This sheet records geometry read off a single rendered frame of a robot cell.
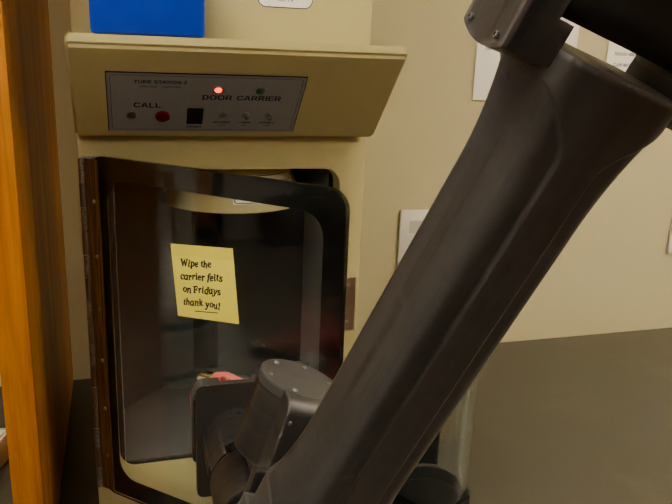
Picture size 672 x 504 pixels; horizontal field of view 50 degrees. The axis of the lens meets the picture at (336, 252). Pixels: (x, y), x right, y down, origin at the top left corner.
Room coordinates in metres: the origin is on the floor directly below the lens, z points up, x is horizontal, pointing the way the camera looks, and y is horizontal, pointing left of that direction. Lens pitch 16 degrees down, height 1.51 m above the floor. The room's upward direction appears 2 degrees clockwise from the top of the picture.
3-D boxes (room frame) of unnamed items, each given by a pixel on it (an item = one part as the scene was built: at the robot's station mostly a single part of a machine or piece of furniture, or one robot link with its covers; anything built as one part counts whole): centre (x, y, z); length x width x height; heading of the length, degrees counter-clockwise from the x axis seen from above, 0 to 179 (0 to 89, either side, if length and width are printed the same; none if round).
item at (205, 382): (0.50, 0.07, 1.20); 0.07 x 0.07 x 0.10; 17
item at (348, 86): (0.74, 0.11, 1.46); 0.32 x 0.11 x 0.10; 107
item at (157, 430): (0.67, 0.13, 1.19); 0.30 x 0.01 x 0.40; 63
